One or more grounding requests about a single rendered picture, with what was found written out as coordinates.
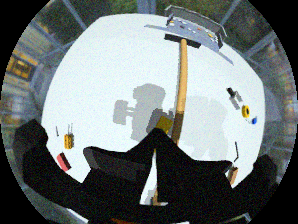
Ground yellow ring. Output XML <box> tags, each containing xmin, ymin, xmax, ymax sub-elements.
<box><xmin>242</xmin><ymin>105</ymin><xmax>250</xmax><ymax>119</ymax></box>

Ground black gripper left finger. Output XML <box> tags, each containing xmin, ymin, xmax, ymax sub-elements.
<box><xmin>82</xmin><ymin>128</ymin><xmax>158</xmax><ymax>196</ymax></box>

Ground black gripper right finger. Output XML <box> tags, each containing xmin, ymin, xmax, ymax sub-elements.
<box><xmin>156</xmin><ymin>128</ymin><xmax>233</xmax><ymax>202</ymax></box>

